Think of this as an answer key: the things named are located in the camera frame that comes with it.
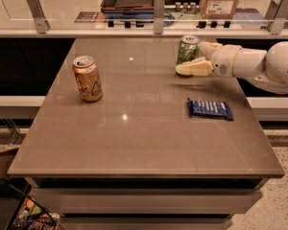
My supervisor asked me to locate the metal glass bracket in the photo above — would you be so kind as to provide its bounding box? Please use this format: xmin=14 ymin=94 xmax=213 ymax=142
xmin=266 ymin=0 xmax=288 ymax=35
xmin=154 ymin=0 xmax=165 ymax=35
xmin=26 ymin=0 xmax=50 ymax=34

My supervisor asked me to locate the left metal glass bracket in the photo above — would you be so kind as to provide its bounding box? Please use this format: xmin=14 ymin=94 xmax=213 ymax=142
xmin=26 ymin=0 xmax=50 ymax=34

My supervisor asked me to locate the green soda can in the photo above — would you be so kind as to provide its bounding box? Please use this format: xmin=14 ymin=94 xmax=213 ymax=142
xmin=177 ymin=35 xmax=200 ymax=64

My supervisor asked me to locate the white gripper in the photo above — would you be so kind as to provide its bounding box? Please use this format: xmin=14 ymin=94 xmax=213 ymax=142
xmin=175 ymin=41 xmax=242 ymax=79

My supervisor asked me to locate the blue snack packet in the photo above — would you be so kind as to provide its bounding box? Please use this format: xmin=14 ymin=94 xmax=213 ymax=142
xmin=187 ymin=99 xmax=234 ymax=121

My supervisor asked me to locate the middle metal glass bracket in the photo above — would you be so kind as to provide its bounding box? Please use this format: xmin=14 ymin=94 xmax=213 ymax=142
xmin=154 ymin=0 xmax=165 ymax=35

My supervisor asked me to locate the orange soda can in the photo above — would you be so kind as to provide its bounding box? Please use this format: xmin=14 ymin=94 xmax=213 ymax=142
xmin=73 ymin=56 xmax=103 ymax=102

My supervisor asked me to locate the snack bag box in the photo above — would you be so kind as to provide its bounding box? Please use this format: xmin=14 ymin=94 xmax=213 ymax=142
xmin=7 ymin=198 xmax=64 ymax=230

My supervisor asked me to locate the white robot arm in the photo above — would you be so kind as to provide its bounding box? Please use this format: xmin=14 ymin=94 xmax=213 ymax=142
xmin=176 ymin=41 xmax=288 ymax=94

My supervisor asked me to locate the grey table drawer unit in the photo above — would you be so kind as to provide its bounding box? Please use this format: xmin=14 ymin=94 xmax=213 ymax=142
xmin=31 ymin=186 xmax=262 ymax=230

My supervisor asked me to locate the cardboard box with label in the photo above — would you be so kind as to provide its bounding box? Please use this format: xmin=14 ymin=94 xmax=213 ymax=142
xmin=200 ymin=0 xmax=239 ymax=19

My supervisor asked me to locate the right metal glass bracket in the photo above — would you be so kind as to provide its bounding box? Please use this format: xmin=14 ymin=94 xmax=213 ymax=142
xmin=266 ymin=0 xmax=288 ymax=35

